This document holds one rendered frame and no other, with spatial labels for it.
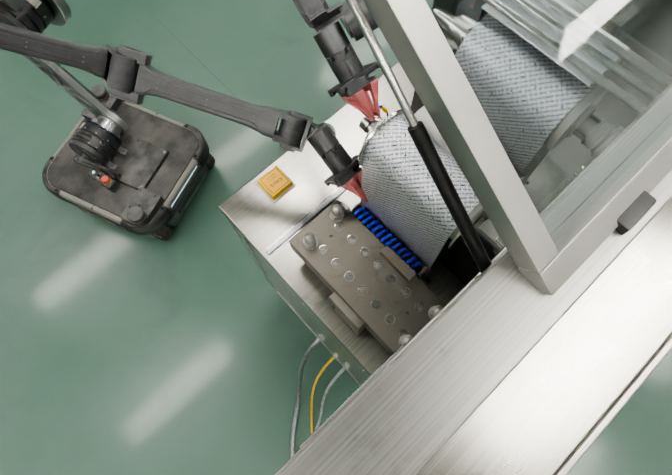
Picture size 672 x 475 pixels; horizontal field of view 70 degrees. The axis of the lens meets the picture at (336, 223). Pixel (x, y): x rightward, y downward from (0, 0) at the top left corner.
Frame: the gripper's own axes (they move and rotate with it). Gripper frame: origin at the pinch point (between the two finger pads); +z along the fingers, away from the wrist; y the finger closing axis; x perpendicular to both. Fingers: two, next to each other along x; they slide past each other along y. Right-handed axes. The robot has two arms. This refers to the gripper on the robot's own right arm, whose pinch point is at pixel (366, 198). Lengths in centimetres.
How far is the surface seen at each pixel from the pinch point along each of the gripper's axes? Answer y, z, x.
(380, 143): -2.4, -11.3, 20.1
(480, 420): 24, 19, 54
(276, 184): 10.2, -13.5, -24.8
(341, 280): 17.4, 10.5, 1.6
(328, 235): 12.1, 1.7, -3.6
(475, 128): 12, -16, 72
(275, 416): 59, 65, -86
